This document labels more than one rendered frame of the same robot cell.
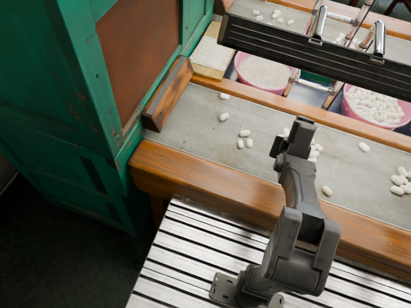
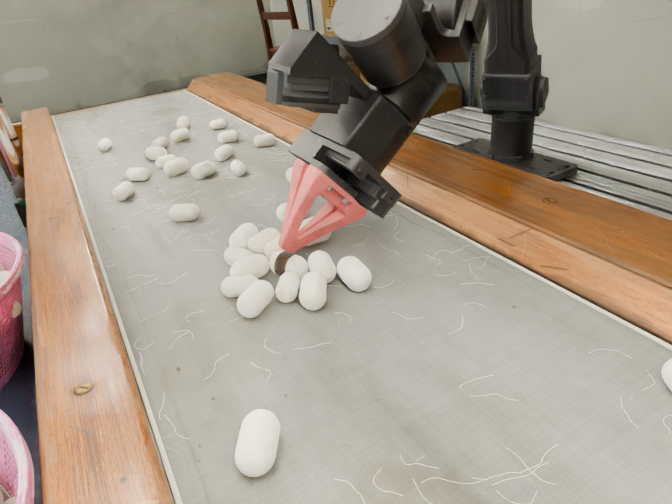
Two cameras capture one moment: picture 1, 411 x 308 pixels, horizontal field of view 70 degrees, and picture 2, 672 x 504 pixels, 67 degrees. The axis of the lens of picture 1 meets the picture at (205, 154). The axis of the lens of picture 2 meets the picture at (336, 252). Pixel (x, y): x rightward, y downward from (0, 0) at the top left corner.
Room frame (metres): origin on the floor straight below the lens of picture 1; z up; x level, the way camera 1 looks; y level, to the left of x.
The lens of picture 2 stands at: (0.71, -0.35, 0.97)
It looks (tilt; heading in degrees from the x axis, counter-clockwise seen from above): 29 degrees down; 231
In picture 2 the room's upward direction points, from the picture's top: 7 degrees counter-clockwise
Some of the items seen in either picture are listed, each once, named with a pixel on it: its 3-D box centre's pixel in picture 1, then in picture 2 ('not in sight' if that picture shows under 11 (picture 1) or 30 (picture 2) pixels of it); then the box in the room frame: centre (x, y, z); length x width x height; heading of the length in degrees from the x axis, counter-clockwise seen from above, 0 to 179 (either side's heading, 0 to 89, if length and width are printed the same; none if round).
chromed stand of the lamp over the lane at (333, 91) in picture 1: (316, 88); not in sight; (0.72, -0.32, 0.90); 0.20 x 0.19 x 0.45; 77
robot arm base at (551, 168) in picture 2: not in sight; (511, 137); (0.00, -0.76, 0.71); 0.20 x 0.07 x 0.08; 79
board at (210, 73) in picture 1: (216, 49); not in sight; (1.00, 0.02, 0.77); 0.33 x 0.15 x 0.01; 167
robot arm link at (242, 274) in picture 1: (254, 287); not in sight; (0.12, -0.17, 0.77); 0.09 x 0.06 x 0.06; 80
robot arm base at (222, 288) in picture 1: (249, 295); not in sight; (0.12, -0.17, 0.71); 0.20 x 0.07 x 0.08; 79
